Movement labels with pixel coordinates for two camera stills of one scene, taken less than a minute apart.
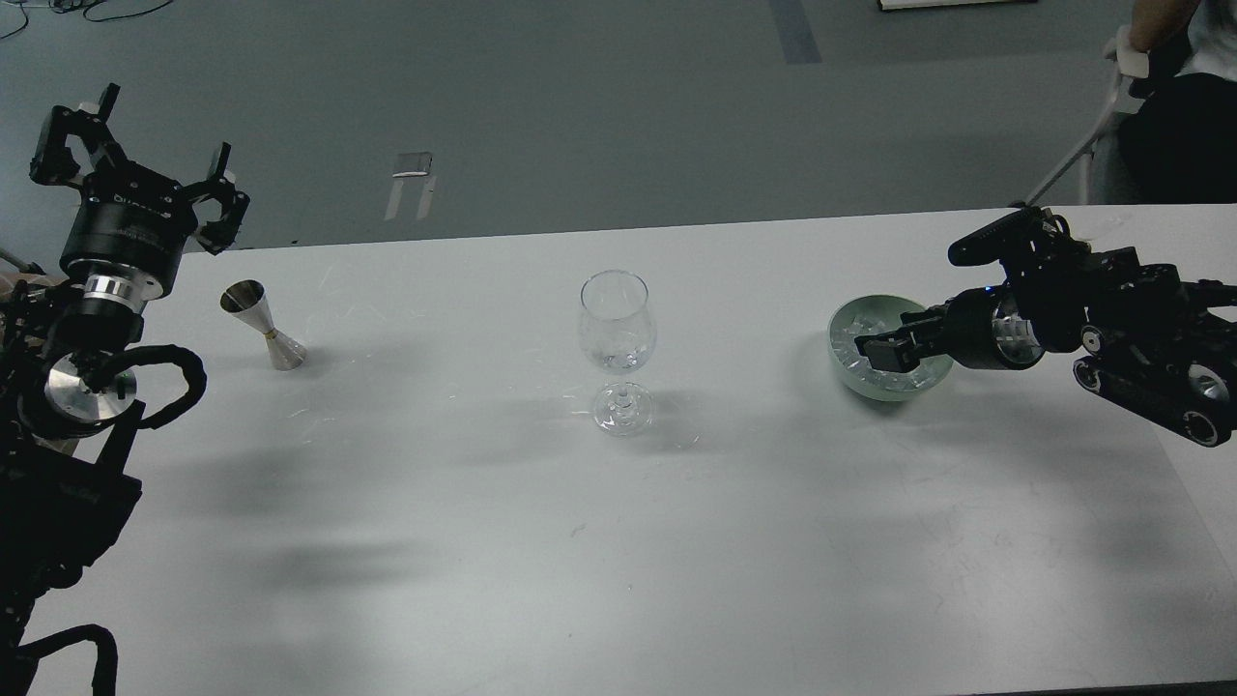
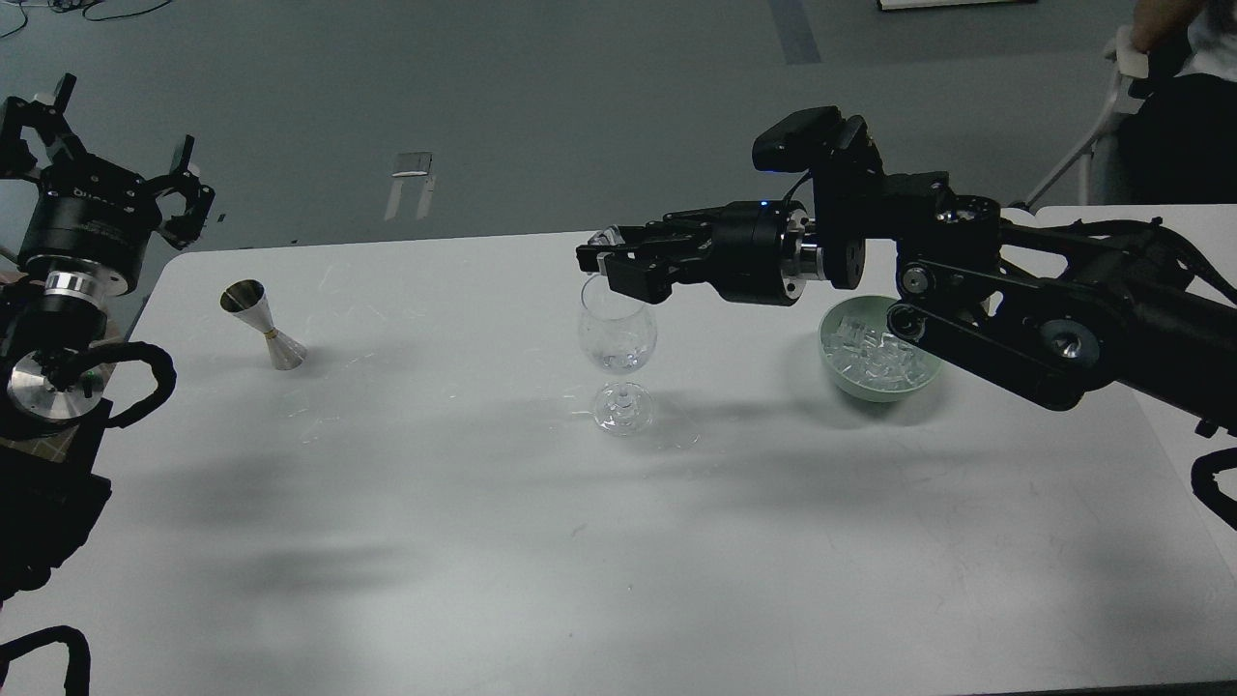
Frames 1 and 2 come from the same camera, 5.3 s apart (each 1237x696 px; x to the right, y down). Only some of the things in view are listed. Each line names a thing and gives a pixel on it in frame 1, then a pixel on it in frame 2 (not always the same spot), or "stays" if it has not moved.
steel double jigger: (247, 298) stays
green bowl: (863, 314) stays
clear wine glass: (618, 333) stays
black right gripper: (983, 329) → (762, 252)
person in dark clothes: (1181, 146) stays
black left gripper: (132, 223) → (87, 209)
